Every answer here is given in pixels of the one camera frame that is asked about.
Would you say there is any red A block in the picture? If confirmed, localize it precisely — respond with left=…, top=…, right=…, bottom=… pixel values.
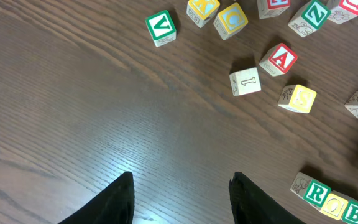
left=259, top=43, right=298, bottom=77

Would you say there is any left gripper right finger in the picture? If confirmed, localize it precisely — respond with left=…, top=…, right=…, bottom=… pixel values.
left=229, top=172, right=305, bottom=224

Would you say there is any green Z block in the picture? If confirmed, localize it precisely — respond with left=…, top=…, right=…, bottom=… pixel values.
left=288, top=0, right=331, bottom=37

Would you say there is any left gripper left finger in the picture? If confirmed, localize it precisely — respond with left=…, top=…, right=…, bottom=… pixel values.
left=59, top=172, right=135, bottom=224

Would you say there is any yellow O block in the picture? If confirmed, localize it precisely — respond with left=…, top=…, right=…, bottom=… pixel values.
left=312, top=190, right=352, bottom=220

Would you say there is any plain wood red block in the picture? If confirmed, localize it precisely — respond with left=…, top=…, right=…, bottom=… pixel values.
left=229, top=67, right=261, bottom=96

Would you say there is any green V block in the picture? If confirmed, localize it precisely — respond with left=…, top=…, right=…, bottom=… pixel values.
left=145, top=10, right=177, bottom=47

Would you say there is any green B block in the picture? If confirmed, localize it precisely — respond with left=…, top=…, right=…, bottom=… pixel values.
left=341, top=200, right=358, bottom=224

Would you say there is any yellow block far left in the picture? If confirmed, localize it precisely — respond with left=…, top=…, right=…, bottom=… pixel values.
left=186, top=0, right=220, bottom=28

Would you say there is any yellow block centre left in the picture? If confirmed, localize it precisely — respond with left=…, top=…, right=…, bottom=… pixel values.
left=278, top=85, right=317, bottom=114

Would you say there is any yellow C block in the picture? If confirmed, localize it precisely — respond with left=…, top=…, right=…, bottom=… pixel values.
left=213, top=2, right=249, bottom=40

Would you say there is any green R block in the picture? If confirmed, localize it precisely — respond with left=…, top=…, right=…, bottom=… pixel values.
left=290, top=172, right=331, bottom=210

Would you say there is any red E block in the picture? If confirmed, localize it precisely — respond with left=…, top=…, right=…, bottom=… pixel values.
left=257, top=0, right=291, bottom=19

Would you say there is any red U block left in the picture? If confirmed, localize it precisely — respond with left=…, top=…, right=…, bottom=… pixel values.
left=326, top=0, right=358, bottom=24

